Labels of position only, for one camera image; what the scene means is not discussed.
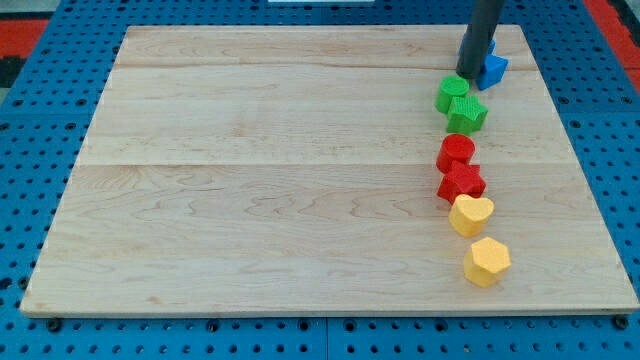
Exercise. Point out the green cylinder block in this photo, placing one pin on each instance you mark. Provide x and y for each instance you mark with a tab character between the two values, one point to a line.
450	87

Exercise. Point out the green star block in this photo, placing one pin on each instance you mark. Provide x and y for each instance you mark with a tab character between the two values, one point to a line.
465	115

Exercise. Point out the blue block behind rod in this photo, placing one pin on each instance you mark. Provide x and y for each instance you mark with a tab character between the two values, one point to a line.
491	47

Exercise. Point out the red cylinder block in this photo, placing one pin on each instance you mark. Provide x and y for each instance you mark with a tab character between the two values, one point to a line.
454	148

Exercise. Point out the red star block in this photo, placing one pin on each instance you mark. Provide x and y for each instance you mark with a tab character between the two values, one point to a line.
461	179

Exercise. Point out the yellow hexagon block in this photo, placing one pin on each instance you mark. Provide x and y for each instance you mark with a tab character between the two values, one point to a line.
486	262

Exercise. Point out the light wooden board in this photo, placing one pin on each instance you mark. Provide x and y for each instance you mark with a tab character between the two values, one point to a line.
266	171

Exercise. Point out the blue triangle block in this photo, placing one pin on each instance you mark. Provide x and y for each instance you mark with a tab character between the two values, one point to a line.
492	71

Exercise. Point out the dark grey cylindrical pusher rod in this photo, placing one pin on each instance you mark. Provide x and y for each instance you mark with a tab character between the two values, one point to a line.
484	20

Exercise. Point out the yellow heart block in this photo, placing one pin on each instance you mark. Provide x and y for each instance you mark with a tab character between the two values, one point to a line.
468	215

